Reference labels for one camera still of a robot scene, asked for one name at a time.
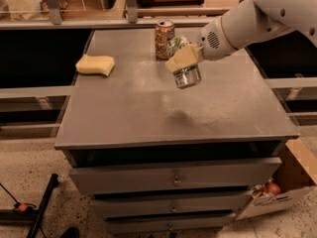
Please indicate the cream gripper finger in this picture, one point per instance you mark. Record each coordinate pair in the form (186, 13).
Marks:
(185, 57)

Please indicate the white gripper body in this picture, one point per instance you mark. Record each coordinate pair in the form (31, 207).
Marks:
(211, 45)

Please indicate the silver green 7up can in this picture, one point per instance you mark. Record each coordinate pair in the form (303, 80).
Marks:
(188, 76)

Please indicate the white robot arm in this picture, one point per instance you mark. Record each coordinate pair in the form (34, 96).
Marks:
(251, 21)

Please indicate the orange patterned soda can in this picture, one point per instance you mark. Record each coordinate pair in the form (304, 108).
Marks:
(164, 31)

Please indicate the yellow sponge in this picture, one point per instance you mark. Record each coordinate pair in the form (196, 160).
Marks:
(95, 65)

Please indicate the grey drawer cabinet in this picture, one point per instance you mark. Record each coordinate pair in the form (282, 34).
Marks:
(153, 157)

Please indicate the cardboard box with items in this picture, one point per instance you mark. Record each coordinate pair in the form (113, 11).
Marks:
(296, 177)

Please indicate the black stand leg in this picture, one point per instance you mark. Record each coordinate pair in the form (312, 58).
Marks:
(39, 214)

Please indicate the metal railing frame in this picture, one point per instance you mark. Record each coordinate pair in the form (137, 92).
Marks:
(76, 14)

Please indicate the orange clamp with cable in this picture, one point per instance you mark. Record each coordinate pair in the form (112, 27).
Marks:
(20, 207)

